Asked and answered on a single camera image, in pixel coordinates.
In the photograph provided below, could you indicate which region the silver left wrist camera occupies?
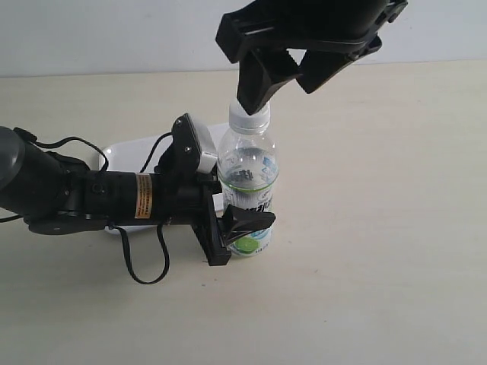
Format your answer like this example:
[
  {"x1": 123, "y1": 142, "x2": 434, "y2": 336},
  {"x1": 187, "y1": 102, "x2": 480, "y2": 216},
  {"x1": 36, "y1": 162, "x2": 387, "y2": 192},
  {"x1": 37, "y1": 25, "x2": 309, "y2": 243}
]
[{"x1": 171, "y1": 113, "x2": 218, "y2": 178}]

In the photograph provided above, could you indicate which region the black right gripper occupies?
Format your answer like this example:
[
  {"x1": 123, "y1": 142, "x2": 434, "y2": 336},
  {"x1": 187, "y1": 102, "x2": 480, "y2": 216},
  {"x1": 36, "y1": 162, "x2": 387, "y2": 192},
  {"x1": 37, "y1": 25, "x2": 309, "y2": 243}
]
[{"x1": 215, "y1": 1, "x2": 408, "y2": 115}]

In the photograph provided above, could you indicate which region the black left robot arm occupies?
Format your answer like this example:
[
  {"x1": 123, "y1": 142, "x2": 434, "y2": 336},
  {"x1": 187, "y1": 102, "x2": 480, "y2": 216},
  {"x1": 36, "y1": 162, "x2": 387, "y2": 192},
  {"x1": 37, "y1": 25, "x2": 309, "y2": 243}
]
[{"x1": 1, "y1": 122, "x2": 275, "y2": 266}]

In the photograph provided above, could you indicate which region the black camera cable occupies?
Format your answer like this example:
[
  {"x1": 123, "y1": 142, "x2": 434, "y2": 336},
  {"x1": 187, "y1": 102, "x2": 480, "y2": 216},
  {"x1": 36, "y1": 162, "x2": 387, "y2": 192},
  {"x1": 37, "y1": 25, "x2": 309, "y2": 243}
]
[{"x1": 0, "y1": 131, "x2": 177, "y2": 284}]

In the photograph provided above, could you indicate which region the white bottle cap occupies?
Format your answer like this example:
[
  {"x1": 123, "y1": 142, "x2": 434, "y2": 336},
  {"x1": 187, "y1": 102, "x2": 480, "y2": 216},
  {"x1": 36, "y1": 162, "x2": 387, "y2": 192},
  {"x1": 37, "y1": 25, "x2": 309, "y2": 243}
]
[{"x1": 228, "y1": 99, "x2": 271, "y2": 135}]

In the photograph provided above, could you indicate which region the white plastic tray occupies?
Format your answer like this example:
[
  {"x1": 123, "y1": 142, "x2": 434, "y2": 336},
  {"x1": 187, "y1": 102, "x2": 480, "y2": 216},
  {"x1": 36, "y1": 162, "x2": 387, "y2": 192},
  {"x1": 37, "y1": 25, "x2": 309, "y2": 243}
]
[{"x1": 98, "y1": 122, "x2": 231, "y2": 233}]

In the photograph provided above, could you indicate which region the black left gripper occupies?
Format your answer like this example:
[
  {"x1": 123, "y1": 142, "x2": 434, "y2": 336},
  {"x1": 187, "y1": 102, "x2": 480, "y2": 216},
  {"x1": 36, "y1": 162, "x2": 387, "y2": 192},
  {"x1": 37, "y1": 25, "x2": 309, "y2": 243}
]
[{"x1": 151, "y1": 173, "x2": 275, "y2": 266}]

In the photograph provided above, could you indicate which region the clear plastic drink bottle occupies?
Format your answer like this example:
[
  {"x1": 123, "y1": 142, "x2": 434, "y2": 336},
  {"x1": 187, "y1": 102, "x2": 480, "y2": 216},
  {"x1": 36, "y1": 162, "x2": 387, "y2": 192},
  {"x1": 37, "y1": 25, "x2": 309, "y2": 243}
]
[{"x1": 215, "y1": 113, "x2": 280, "y2": 259}]

